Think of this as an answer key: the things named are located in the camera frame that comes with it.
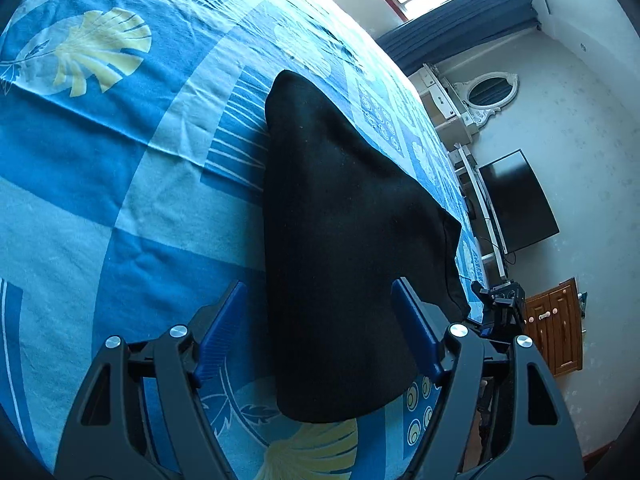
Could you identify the blue leaf-patterned bed sheet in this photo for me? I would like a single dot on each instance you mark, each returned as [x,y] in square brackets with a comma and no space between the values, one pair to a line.
[100,185]

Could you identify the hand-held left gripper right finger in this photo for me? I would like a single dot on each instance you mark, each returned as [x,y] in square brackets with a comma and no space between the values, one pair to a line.
[415,330]

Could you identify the black flat television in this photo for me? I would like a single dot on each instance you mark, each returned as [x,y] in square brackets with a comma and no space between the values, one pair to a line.
[520,200]

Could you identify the white oval framed mirror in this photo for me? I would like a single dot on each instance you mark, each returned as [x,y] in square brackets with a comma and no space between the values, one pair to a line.
[487,92]

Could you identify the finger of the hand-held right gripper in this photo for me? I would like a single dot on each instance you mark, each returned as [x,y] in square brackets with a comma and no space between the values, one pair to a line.
[481,292]

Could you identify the brown wooden cabinet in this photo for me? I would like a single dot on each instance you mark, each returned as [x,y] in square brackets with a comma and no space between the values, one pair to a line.
[555,330]

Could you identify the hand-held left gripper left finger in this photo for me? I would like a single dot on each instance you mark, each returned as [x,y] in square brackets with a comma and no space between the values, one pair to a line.
[220,325]

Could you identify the white television shelf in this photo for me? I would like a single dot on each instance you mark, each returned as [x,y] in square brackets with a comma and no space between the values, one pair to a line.
[487,220]

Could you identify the dark blue curtain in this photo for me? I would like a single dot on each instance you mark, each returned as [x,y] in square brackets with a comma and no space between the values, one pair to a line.
[450,20]

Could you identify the white dressing table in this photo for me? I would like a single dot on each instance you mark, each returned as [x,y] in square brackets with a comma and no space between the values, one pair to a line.
[442,105]

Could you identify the black pants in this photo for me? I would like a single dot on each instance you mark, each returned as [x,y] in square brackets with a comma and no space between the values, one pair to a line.
[340,260]

